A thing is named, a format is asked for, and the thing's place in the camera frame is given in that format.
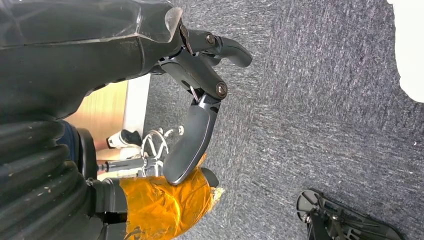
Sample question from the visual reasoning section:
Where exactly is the person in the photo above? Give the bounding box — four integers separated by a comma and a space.
56, 119, 144, 163

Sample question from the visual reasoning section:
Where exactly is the light wood desk panel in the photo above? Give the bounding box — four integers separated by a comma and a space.
64, 80, 129, 162

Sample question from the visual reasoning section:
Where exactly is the white desk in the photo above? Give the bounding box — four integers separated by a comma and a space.
123, 73, 152, 137

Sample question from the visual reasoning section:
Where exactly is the white and black shoe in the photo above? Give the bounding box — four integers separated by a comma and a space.
105, 129, 144, 150

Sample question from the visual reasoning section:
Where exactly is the orange taped robot left leg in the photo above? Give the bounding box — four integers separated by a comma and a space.
86, 153, 225, 240

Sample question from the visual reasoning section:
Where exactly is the black robot left foot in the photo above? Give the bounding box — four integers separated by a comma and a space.
295, 188, 407, 240

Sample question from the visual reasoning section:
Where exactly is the bright white panel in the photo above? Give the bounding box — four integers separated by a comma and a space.
385, 0, 424, 104

